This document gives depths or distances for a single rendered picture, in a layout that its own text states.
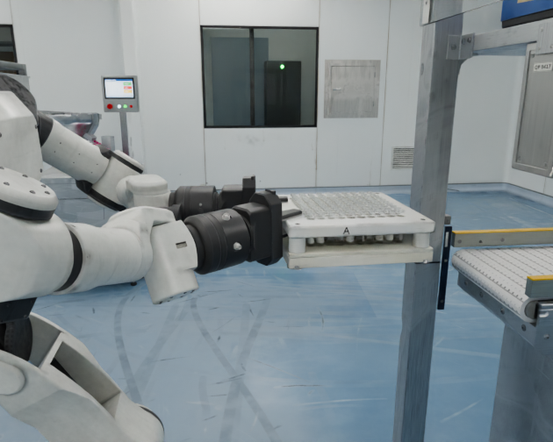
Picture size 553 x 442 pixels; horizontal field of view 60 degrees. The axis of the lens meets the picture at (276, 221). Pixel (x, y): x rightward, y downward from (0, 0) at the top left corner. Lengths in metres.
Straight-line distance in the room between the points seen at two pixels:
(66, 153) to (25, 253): 0.68
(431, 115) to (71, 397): 0.87
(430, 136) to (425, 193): 0.12
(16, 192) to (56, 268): 0.08
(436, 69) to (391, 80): 5.27
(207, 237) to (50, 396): 0.42
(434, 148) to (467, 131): 5.72
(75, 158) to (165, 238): 0.51
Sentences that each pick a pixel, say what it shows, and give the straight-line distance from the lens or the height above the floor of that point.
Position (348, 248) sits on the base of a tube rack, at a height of 1.03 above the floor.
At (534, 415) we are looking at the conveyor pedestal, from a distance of 1.20.
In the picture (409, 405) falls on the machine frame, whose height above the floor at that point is 0.54.
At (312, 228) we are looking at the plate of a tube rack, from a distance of 0.76.
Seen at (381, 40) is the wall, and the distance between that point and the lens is 6.31.
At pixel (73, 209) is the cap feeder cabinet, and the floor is 0.56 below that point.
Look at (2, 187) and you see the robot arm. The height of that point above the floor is 1.20.
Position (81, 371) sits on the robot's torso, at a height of 0.75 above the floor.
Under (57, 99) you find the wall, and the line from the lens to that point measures 6.20.
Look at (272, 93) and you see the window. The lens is 5.99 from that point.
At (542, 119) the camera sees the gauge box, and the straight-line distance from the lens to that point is 0.85.
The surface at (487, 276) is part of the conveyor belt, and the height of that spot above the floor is 0.93.
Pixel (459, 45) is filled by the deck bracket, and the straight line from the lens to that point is 1.09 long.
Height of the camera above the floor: 1.28
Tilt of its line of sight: 15 degrees down
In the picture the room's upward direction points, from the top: straight up
